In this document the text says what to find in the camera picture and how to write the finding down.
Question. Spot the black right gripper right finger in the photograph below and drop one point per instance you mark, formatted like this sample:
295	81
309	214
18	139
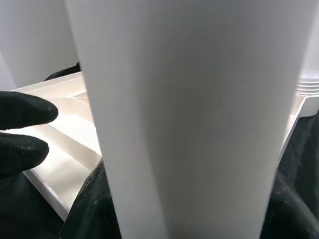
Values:
291	216

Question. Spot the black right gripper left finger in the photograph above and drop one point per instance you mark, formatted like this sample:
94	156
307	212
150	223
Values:
94	211

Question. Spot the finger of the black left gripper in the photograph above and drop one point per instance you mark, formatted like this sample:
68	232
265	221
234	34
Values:
20	154
25	109

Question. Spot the white plastic table top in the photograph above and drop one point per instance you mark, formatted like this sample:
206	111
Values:
64	179

